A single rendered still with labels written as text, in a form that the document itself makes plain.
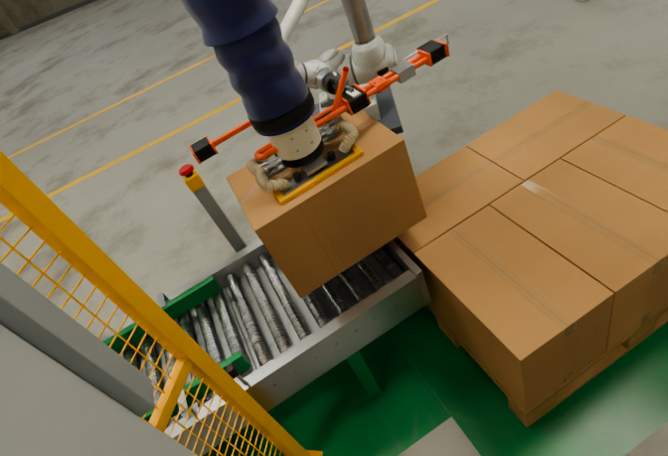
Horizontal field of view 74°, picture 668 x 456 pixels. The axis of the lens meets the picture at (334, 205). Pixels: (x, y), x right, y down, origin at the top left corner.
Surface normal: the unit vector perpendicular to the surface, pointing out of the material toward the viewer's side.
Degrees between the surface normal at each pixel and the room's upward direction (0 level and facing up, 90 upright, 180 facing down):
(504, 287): 0
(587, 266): 0
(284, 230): 90
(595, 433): 0
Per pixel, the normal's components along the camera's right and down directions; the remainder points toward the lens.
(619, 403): -0.32, -0.70
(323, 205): 0.43, 0.49
